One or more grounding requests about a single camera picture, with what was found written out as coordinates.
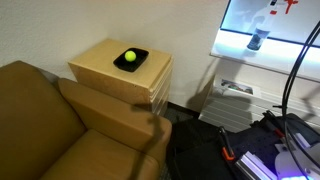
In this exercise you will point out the orange black bar clamp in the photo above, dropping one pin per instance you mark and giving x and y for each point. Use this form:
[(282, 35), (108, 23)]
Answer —
[(275, 126), (227, 146)]

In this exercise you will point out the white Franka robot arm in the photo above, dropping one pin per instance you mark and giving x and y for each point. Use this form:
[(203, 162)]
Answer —
[(293, 163)]

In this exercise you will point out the white spray bottle red trigger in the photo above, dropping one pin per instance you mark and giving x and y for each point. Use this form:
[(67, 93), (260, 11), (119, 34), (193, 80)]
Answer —
[(259, 33)]

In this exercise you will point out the white wall heater unit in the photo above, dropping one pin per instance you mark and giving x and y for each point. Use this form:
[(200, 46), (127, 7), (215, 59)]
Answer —
[(240, 111)]

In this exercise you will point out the brown leather sofa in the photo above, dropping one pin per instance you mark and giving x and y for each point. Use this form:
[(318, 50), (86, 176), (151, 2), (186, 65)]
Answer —
[(50, 133)]

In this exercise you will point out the printed label sheet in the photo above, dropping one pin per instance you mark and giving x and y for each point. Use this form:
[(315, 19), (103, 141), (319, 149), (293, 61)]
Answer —
[(236, 87)]

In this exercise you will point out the white windowsill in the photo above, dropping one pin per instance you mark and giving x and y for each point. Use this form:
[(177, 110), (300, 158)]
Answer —
[(283, 60)]

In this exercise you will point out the white window blind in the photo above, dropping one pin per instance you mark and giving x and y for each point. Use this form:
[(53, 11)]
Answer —
[(300, 23)]

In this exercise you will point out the yellow-green tennis ball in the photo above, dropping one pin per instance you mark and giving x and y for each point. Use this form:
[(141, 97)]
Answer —
[(130, 56)]

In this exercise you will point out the black plastic tray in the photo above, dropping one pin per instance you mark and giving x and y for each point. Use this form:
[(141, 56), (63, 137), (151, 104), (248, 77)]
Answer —
[(131, 63)]

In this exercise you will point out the light wooden nightstand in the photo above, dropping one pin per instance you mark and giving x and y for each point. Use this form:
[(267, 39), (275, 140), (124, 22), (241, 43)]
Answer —
[(133, 81)]

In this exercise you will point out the black perforated robot table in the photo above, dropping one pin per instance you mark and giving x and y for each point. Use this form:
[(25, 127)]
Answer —
[(200, 150)]

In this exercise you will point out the aluminium profile rail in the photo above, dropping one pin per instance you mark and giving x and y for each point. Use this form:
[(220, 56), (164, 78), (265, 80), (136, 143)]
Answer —
[(301, 140), (253, 166)]

